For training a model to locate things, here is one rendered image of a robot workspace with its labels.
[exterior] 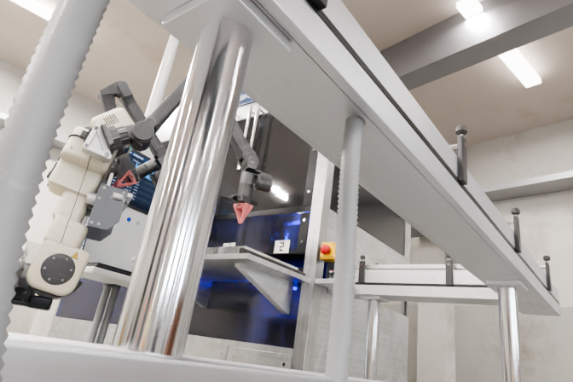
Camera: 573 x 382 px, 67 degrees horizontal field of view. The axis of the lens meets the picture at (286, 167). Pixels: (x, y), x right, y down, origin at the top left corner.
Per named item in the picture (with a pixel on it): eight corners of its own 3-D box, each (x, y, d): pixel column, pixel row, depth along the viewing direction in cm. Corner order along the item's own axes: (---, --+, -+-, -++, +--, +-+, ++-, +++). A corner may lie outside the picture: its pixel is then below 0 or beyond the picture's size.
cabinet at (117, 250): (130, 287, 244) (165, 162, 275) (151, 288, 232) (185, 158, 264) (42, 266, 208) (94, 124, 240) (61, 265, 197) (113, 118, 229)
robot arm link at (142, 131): (189, 72, 187) (195, 58, 179) (216, 91, 189) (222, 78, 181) (124, 143, 163) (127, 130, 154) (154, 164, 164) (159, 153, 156)
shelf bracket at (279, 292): (284, 314, 181) (288, 282, 186) (289, 314, 179) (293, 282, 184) (228, 298, 157) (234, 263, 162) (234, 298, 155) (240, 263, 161)
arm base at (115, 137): (97, 136, 160) (101, 123, 150) (119, 130, 164) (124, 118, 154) (107, 157, 159) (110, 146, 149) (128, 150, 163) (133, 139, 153)
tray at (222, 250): (251, 275, 196) (251, 268, 198) (297, 276, 181) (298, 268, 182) (195, 256, 173) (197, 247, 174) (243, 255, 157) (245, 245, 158)
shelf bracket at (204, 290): (202, 307, 211) (208, 280, 216) (206, 308, 209) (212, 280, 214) (146, 293, 187) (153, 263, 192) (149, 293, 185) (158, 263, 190)
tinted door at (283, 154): (243, 213, 223) (262, 115, 247) (313, 205, 197) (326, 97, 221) (242, 212, 222) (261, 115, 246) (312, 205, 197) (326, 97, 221)
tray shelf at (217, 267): (208, 283, 226) (209, 280, 227) (321, 286, 185) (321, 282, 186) (131, 260, 193) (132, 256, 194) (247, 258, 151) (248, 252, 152)
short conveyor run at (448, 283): (324, 292, 184) (328, 255, 191) (342, 298, 195) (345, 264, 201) (498, 298, 144) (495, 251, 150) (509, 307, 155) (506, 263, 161)
